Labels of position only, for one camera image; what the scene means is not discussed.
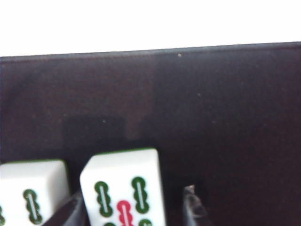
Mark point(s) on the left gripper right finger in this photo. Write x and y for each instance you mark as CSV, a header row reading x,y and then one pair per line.
x,y
194,212

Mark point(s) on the four bamboo mahjong tile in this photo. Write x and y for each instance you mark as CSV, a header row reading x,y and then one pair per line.
x,y
28,183

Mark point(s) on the black UGREEN mouse mat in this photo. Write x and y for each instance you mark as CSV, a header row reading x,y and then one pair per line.
x,y
188,106

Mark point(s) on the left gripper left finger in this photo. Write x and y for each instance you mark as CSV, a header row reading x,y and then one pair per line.
x,y
70,214

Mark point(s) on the five bamboo mahjong tile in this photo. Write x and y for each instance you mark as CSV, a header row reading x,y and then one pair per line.
x,y
122,174

